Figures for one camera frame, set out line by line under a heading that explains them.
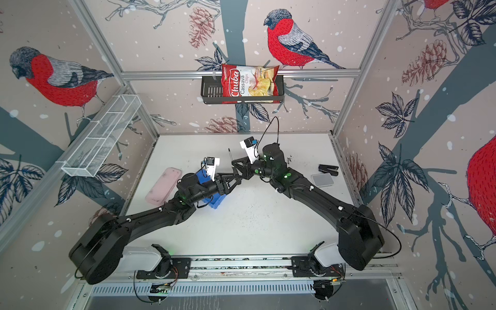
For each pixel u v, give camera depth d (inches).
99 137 30.4
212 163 28.0
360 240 16.3
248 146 26.0
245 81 34.5
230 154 45.1
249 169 26.3
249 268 29.4
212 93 37.2
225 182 26.6
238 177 29.9
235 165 28.9
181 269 28.7
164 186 38.1
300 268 28.7
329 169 40.4
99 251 16.3
